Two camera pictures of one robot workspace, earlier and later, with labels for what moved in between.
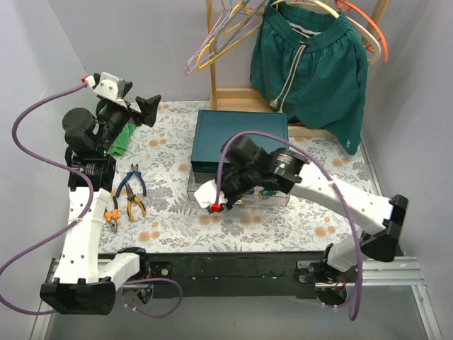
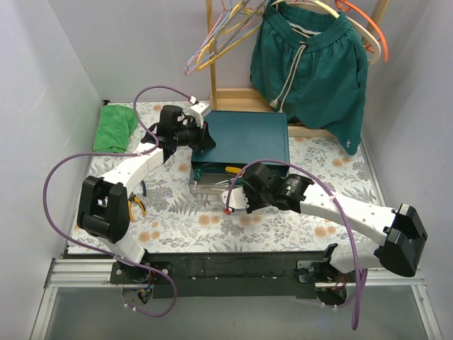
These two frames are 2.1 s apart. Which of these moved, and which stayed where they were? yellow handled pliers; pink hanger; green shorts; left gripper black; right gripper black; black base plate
Moved: right gripper black; left gripper black
Stayed: green shorts; pink hanger; yellow handled pliers; black base plate
